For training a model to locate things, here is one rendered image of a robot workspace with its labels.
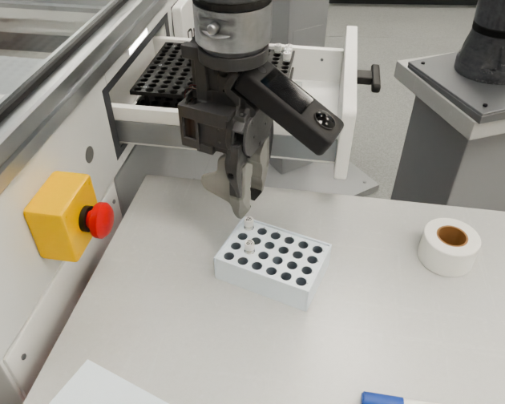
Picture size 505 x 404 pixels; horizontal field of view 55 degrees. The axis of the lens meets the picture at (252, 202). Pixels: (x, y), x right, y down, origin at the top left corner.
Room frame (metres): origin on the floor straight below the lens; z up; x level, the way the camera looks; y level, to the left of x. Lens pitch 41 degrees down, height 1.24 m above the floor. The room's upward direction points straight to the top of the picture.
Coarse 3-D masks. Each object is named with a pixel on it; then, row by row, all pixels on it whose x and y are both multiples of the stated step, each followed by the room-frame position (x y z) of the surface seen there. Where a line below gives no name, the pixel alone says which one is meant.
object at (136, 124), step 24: (144, 48) 0.80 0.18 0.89; (312, 48) 0.80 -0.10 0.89; (336, 48) 0.80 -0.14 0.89; (312, 72) 0.80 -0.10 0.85; (336, 72) 0.79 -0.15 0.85; (120, 96) 0.68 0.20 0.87; (336, 96) 0.74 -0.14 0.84; (120, 120) 0.60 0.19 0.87; (144, 120) 0.60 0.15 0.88; (168, 120) 0.59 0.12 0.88; (144, 144) 0.60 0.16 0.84; (168, 144) 0.59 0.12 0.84; (288, 144) 0.56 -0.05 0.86; (336, 144) 0.55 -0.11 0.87
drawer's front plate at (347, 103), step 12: (348, 36) 0.77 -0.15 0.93; (348, 48) 0.72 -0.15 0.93; (348, 60) 0.68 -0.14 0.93; (348, 72) 0.64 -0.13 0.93; (348, 84) 0.60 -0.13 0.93; (348, 96) 0.57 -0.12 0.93; (348, 108) 0.54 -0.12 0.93; (348, 120) 0.53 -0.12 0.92; (348, 132) 0.53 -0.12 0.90; (348, 144) 0.53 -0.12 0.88; (336, 156) 0.54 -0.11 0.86; (348, 156) 0.53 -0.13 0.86; (336, 168) 0.53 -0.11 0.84
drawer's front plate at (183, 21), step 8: (184, 0) 0.94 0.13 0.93; (176, 8) 0.90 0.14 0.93; (184, 8) 0.92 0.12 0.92; (176, 16) 0.89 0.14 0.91; (184, 16) 0.91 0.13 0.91; (192, 16) 0.96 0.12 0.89; (176, 24) 0.89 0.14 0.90; (184, 24) 0.91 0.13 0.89; (192, 24) 0.96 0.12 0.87; (176, 32) 0.89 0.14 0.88; (184, 32) 0.90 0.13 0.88; (192, 32) 0.96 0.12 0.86
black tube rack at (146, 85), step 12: (168, 48) 0.80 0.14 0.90; (180, 48) 0.79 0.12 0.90; (156, 60) 0.74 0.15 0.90; (168, 60) 0.75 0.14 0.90; (180, 60) 0.75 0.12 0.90; (276, 60) 0.75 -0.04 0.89; (144, 72) 0.70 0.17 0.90; (156, 72) 0.70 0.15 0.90; (168, 72) 0.70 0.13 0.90; (180, 72) 0.70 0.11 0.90; (144, 84) 0.66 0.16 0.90; (156, 84) 0.66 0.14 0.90; (168, 84) 0.66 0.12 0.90; (180, 84) 0.66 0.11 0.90; (144, 96) 0.65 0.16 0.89; (156, 96) 0.63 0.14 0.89; (168, 96) 0.63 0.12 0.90; (180, 96) 0.63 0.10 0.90
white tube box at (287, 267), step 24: (240, 240) 0.44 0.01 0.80; (264, 240) 0.44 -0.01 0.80; (288, 240) 0.45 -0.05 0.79; (312, 240) 0.44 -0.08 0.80; (216, 264) 0.41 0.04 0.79; (240, 264) 0.41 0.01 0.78; (264, 264) 0.40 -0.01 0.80; (288, 264) 0.40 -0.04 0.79; (312, 264) 0.40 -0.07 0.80; (264, 288) 0.38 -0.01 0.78; (288, 288) 0.37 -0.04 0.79; (312, 288) 0.37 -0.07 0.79
